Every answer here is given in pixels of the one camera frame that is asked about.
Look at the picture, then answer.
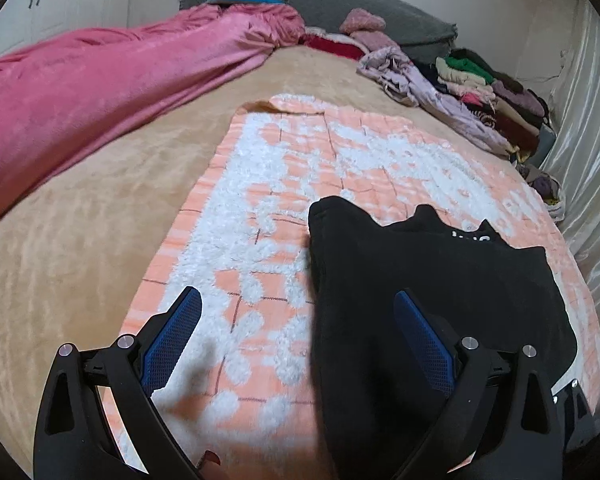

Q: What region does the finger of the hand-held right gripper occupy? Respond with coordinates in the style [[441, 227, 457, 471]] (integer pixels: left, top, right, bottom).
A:
[[550, 379, 599, 457]]

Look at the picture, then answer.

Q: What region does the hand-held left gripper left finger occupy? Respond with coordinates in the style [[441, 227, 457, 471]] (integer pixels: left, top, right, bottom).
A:
[[32, 286, 204, 480]]

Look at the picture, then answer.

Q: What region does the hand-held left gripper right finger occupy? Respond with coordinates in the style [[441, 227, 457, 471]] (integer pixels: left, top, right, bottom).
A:
[[392, 288, 568, 480]]

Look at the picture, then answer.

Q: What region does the black printed shirt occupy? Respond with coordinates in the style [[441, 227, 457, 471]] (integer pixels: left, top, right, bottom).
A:
[[307, 196, 581, 480]]

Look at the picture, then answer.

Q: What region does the white bag of clothes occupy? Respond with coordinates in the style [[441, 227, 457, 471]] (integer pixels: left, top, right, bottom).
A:
[[517, 160, 566, 221]]

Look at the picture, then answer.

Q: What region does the pile of folded clothes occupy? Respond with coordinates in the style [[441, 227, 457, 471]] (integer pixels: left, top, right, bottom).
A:
[[412, 47, 551, 153]]

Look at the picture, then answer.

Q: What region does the beige bed sheet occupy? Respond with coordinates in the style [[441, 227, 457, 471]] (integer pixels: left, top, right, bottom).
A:
[[0, 45, 531, 480]]

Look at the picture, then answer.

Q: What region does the peach and white printed blanket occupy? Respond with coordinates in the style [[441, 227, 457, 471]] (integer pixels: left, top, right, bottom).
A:
[[115, 94, 600, 476]]

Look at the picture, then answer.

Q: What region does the grey cushion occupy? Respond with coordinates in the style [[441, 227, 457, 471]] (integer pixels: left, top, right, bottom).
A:
[[537, 125, 557, 166]]

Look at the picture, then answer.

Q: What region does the white satin curtain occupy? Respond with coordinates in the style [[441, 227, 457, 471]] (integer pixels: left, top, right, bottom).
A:
[[540, 0, 600, 336]]

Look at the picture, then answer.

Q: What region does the lilac garment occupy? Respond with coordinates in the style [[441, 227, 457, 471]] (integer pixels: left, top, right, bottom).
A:
[[357, 46, 513, 153]]

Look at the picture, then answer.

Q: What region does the pink quilt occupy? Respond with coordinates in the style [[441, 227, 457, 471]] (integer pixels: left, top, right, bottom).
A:
[[0, 2, 306, 233]]

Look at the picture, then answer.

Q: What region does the pink fluffy garment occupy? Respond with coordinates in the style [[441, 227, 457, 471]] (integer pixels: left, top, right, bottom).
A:
[[340, 8, 386, 33], [350, 30, 398, 53]]

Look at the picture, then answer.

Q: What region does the red cloth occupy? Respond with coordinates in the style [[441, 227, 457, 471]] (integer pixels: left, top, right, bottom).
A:
[[300, 32, 366, 61]]

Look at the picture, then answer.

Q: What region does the grey headboard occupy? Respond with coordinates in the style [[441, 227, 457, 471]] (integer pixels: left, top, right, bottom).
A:
[[180, 0, 456, 61]]

